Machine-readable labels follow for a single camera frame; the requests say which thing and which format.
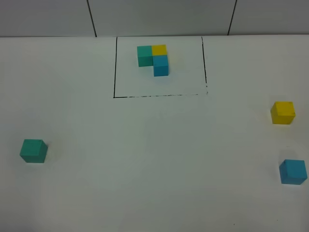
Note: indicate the yellow template block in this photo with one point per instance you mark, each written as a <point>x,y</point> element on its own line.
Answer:
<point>159,50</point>

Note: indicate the green template block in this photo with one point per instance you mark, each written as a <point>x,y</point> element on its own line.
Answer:
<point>145,56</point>

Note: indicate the blue template block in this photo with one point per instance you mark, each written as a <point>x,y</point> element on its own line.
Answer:
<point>161,65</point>

